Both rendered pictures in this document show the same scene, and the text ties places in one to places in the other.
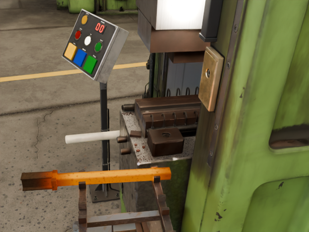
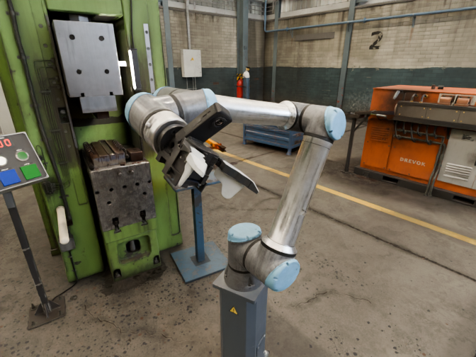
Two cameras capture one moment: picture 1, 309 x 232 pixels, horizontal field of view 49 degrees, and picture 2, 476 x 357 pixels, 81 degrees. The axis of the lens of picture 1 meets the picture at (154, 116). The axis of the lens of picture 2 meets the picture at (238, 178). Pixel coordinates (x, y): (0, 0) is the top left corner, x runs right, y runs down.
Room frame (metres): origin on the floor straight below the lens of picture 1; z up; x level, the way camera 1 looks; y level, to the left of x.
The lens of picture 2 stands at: (0.83, 2.00, 1.54)
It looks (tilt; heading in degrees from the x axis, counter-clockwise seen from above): 22 degrees down; 254
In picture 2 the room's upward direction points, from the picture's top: straight up
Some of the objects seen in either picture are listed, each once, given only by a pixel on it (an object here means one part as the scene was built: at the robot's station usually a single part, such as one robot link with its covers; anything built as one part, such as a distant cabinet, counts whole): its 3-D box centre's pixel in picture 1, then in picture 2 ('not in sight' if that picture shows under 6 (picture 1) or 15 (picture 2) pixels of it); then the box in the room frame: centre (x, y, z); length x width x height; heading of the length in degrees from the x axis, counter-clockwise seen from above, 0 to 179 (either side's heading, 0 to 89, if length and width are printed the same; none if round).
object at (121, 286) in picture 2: not in sight; (131, 276); (1.15, 0.11, 0.01); 0.58 x 0.39 x 0.01; 17
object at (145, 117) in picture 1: (187, 111); (103, 151); (1.23, -0.14, 0.96); 0.42 x 0.20 x 0.09; 107
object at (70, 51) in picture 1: (71, 51); not in sight; (1.67, 0.46, 1.01); 0.07 x 0.05 x 0.07; 42
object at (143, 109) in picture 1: (190, 107); (106, 146); (1.20, -0.15, 0.99); 0.42 x 0.05 x 0.01; 107
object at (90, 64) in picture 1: (90, 65); (30, 171); (1.52, 0.33, 1.01); 0.07 x 0.05 x 0.07; 42
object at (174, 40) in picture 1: (198, 28); (94, 100); (1.23, -0.14, 1.32); 0.42 x 0.20 x 0.10; 107
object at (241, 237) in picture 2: not in sight; (245, 245); (0.51, 1.00, 0.79); 0.17 x 0.15 x 0.18; 112
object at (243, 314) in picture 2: not in sight; (243, 322); (0.51, 0.99, 0.30); 0.22 x 0.22 x 0.60; 45
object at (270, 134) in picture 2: not in sight; (276, 127); (-1.47, -3.16, 0.36); 1.20 x 0.80 x 0.72; 120
